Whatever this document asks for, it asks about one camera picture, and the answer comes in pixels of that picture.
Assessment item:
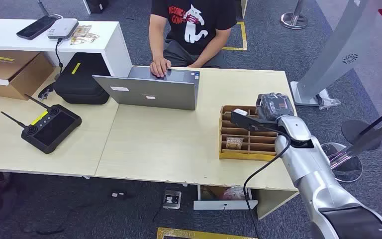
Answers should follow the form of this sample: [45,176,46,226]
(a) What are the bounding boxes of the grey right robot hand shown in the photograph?
[256,93,295,121]

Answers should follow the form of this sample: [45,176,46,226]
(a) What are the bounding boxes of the wooden slotted card holder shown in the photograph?
[218,105,280,162]

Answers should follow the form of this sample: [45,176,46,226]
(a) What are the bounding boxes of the person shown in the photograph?
[149,0,238,79]

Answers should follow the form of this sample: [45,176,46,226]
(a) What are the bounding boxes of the person's hand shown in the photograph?
[149,56,172,79]

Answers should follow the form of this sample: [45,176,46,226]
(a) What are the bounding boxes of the clear plastic bag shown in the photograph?
[315,94,341,111]

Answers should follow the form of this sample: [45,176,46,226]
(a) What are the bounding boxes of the black round stanchion base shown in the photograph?
[341,101,382,151]

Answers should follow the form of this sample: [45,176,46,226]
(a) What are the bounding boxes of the chrome stanchion base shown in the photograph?
[280,0,309,31]

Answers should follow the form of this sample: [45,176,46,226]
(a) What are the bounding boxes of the silver gate panel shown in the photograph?
[289,0,382,107]

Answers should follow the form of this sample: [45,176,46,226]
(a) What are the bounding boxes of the chrome stanchion with round base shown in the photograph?
[320,111,382,184]

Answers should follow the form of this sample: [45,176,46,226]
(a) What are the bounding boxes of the white open drawer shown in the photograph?
[192,185,259,211]

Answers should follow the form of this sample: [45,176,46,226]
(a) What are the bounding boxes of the grey laptop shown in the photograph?
[92,65,201,112]

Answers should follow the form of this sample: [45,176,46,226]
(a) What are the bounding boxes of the metal floor socket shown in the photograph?
[162,190,182,211]

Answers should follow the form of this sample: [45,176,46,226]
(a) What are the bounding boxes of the yellow floor tape strip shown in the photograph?
[156,227,258,239]

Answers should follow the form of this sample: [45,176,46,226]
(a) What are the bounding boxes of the white shelf unit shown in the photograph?
[0,17,133,87]

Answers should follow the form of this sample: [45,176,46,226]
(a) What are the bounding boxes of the black carrying case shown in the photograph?
[53,52,111,106]

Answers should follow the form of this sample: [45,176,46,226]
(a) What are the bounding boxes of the printed snack packets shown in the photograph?
[70,25,100,45]

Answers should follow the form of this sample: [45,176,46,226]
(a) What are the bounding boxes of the black remote controller with antennas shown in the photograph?
[0,94,83,155]

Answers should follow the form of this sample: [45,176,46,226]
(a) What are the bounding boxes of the white charger box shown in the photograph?
[46,17,79,40]

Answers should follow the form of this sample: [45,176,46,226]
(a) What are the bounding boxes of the black clip tool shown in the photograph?
[37,82,56,101]

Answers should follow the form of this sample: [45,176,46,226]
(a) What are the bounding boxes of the black smartphone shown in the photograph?
[16,15,59,41]

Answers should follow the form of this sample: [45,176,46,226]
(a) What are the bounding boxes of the brown cardboard box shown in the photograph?
[0,49,55,101]

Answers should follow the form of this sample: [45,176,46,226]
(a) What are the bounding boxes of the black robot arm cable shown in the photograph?
[243,133,292,239]

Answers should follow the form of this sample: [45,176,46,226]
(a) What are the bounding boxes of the black charger cable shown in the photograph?
[54,37,64,76]

